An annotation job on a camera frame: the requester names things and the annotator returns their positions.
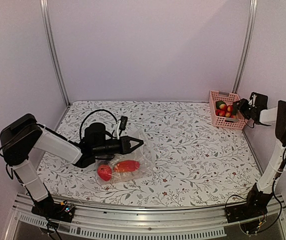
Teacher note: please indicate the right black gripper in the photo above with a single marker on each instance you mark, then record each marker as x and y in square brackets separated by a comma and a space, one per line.
[241, 106]

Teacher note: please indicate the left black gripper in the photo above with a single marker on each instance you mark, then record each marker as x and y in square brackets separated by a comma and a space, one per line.
[125, 143]

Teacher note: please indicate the green fake pepper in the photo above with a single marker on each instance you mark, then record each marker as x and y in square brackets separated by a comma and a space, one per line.
[220, 105]

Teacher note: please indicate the red orange fake mango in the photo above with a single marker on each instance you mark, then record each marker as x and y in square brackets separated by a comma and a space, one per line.
[127, 166]

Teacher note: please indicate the clear zip top bag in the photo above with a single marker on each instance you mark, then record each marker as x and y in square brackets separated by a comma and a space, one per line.
[145, 155]

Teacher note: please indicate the red fake apple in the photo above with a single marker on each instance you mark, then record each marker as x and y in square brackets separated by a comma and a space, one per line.
[104, 171]

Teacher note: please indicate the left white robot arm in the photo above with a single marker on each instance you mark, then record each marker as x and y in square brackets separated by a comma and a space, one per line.
[20, 137]

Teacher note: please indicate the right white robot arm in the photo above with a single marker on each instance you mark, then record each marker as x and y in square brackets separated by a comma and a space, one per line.
[264, 189]

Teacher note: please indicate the pink plastic basket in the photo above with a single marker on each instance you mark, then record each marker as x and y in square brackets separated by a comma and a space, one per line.
[223, 122]

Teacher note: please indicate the floral table mat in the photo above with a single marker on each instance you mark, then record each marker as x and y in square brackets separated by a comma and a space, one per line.
[185, 160]

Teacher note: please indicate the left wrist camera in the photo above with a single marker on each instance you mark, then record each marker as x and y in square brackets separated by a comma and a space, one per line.
[96, 136]

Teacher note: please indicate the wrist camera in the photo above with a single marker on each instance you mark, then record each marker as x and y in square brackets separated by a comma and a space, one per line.
[258, 100]
[96, 136]

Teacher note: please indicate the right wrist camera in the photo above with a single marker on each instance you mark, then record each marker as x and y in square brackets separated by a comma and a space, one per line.
[258, 100]

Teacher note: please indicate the aluminium front rail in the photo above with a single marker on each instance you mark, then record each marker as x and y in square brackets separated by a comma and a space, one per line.
[102, 221]

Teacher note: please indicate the right aluminium frame post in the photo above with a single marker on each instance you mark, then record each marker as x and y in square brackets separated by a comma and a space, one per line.
[253, 5]

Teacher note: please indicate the aluminium frame post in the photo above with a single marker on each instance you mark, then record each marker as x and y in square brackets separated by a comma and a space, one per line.
[253, 5]
[52, 50]

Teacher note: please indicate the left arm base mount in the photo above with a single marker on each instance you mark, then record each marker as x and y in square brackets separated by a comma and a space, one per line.
[48, 209]

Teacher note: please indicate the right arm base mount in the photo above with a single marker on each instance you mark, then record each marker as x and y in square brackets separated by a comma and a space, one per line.
[250, 218]

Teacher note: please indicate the left aluminium frame post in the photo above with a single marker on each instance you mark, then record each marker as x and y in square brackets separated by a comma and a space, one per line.
[52, 50]

